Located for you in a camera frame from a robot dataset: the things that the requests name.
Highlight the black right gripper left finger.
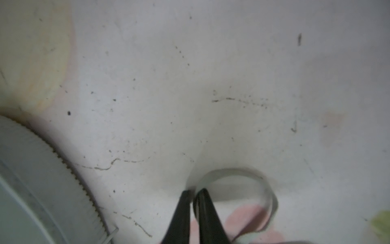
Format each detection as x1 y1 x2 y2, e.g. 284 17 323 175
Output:
161 190 194 244

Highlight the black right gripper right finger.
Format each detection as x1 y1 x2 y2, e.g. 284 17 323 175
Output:
193 188 231 244

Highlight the white sneaker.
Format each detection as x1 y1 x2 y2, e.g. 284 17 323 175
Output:
94 164 274 244
1 117 114 244

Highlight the pink floral table mat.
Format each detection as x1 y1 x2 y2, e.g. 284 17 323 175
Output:
1 1 390 244

